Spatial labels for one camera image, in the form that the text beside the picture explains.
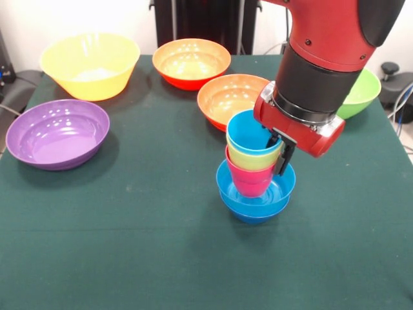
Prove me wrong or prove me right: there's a grey blue cable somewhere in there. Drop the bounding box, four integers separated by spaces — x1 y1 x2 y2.
387 82 413 125

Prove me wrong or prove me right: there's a purple bowl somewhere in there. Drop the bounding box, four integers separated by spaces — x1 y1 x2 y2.
5 98 111 171

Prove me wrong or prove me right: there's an orange bowl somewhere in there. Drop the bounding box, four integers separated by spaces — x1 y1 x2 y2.
152 37 232 91
197 74 271 133

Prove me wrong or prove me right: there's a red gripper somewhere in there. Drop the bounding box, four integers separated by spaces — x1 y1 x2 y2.
252 80 347 177

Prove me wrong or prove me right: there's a light blue cup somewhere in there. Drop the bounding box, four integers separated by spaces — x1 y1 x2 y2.
226 109 284 152

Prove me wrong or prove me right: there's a dark blue bowl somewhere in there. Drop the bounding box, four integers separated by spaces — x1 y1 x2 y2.
219 193 290 225

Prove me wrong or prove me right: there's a yellow-green cup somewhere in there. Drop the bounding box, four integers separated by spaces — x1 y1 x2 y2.
225 132 284 172

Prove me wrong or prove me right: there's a light green bowl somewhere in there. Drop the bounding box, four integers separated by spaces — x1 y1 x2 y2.
335 68 382 121

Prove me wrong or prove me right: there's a large yellow bowl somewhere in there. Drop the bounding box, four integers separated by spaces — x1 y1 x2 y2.
39 32 141 102

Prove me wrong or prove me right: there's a black wall cable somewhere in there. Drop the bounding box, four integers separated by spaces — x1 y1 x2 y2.
285 8 293 43

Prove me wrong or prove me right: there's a black chair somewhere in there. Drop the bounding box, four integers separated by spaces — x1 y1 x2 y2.
0 69 44 117

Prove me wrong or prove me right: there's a black rounded base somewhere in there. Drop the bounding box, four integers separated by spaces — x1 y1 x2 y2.
376 72 413 112

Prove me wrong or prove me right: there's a dark green tablecloth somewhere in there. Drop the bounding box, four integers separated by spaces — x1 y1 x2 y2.
0 54 413 310

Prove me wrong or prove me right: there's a light blue bowl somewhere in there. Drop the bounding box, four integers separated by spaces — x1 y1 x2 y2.
216 160 297 208

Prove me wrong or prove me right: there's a black knob clamp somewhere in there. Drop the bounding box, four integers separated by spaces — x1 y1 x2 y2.
380 61 400 85

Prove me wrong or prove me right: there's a red cup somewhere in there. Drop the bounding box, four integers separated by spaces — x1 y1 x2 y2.
225 145 279 198

